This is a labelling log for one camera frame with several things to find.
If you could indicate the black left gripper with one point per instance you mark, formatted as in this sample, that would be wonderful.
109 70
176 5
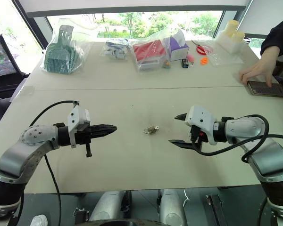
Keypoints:
83 137

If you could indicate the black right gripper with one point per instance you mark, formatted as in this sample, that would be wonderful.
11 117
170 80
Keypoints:
195 137

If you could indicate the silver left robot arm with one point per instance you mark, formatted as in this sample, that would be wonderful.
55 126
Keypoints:
26 153

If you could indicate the person's dark sleeved forearm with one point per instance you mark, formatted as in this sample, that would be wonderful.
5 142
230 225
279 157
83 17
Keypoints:
279 35

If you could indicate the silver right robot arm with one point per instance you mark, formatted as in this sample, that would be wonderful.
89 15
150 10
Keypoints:
271 153

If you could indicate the person's bare hand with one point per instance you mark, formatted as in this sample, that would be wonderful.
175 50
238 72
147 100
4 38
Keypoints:
259 68

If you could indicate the small brass padlock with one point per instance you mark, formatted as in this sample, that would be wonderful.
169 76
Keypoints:
150 130

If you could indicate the small black box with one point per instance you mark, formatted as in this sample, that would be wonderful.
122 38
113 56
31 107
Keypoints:
184 63

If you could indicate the small white object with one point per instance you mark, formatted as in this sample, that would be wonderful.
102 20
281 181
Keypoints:
191 63

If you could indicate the small colourful toy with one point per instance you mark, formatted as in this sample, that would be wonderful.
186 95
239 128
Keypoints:
166 64

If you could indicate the orange plastic piece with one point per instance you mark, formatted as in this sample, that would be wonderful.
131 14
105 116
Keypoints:
204 61

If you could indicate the small pink object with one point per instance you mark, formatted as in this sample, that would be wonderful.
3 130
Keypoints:
190 58

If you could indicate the silver robot leg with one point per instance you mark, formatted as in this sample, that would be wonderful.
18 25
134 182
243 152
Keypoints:
108 204
171 207

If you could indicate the purple tissue box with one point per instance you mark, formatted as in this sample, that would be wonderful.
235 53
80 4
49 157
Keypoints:
178 50

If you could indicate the bag of white blue parts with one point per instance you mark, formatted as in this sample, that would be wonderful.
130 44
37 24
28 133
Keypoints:
115 50

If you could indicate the flat clear plastic bag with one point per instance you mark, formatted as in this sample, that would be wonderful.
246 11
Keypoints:
226 57

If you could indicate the red box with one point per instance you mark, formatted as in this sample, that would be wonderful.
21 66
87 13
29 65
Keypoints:
147 51

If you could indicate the green dustpan in plastic bag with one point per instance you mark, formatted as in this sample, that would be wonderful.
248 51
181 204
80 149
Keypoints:
59 56

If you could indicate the dark tablet device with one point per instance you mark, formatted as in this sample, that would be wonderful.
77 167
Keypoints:
266 89

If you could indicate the large clear plastic bag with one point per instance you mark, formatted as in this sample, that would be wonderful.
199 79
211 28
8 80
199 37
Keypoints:
151 38

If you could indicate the pale yellow cup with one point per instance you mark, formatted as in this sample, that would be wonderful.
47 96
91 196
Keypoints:
238 36
232 27

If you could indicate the white round object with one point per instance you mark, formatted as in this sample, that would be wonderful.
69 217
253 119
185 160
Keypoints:
39 220

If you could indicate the black mesh office chair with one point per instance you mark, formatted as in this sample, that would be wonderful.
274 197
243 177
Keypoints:
1 61

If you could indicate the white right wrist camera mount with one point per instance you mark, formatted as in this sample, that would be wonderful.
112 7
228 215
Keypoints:
199 120

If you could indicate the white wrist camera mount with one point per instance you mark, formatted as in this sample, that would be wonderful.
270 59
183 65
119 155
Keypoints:
199 120
78 116

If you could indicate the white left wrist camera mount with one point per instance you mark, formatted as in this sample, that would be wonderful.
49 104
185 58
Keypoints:
78 116

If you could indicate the black metal bracket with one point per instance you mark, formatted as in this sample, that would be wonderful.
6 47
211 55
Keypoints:
81 215
214 209

